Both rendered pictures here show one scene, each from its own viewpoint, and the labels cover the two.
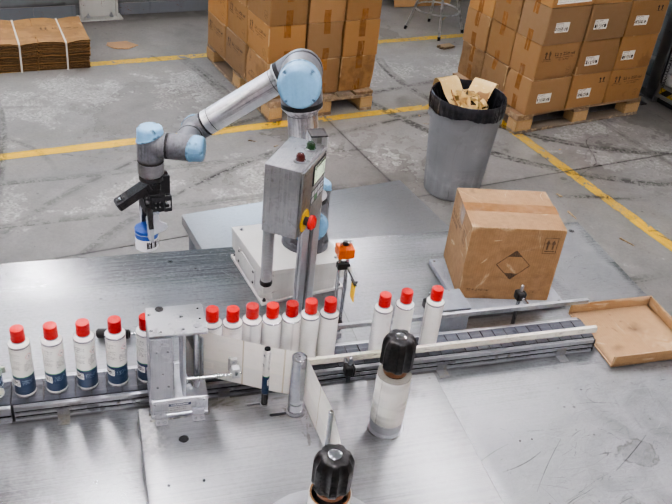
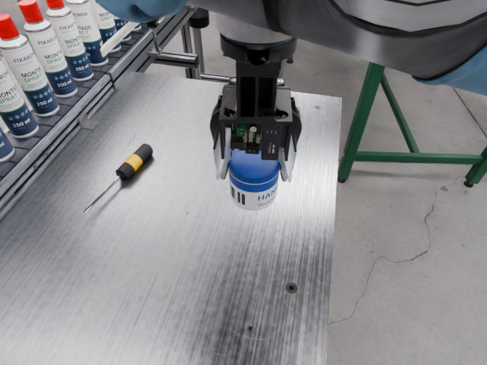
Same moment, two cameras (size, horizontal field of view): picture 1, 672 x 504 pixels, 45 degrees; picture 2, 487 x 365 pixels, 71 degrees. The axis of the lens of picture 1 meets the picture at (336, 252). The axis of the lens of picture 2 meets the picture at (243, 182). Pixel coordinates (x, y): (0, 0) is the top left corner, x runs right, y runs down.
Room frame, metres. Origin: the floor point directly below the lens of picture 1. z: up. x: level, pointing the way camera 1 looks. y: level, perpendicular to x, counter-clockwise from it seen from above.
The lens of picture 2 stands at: (2.23, 0.29, 1.33)
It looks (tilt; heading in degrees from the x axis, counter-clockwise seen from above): 47 degrees down; 122
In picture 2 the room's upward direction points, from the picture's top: straight up
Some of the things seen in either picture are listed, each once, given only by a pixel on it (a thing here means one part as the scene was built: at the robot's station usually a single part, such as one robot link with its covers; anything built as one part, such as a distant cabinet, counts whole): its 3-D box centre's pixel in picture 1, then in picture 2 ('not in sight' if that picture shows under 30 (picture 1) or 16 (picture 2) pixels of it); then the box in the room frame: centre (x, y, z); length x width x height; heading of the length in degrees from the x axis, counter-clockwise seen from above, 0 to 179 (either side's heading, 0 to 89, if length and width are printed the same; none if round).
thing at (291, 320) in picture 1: (290, 333); not in sight; (1.69, 0.10, 0.98); 0.05 x 0.05 x 0.20
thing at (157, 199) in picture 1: (154, 191); (256, 93); (2.08, 0.55, 1.14); 0.09 x 0.08 x 0.12; 120
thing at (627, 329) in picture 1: (632, 329); not in sight; (2.06, -0.95, 0.85); 0.30 x 0.26 x 0.04; 109
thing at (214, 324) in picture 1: (211, 339); not in sight; (1.63, 0.30, 0.98); 0.05 x 0.05 x 0.20
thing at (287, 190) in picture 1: (294, 187); not in sight; (1.78, 0.12, 1.38); 0.17 x 0.10 x 0.19; 164
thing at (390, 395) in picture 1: (392, 382); not in sight; (1.50, -0.17, 1.03); 0.09 x 0.09 x 0.30
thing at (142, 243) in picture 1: (146, 236); (254, 177); (2.07, 0.58, 0.98); 0.07 x 0.07 x 0.07
